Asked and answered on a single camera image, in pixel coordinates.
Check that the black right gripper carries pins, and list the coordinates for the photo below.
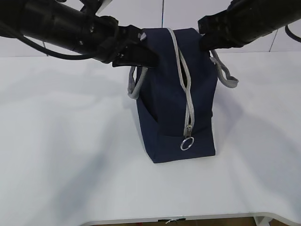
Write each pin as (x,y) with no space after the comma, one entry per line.
(226,30)

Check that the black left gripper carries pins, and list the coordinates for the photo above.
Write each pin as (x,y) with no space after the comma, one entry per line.
(120,44)

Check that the navy blue lunch bag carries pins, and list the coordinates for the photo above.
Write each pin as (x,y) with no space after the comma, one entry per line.
(174,100)

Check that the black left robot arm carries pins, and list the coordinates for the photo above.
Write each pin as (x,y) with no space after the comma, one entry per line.
(57,30)

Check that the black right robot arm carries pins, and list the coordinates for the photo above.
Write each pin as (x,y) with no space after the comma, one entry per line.
(267,15)

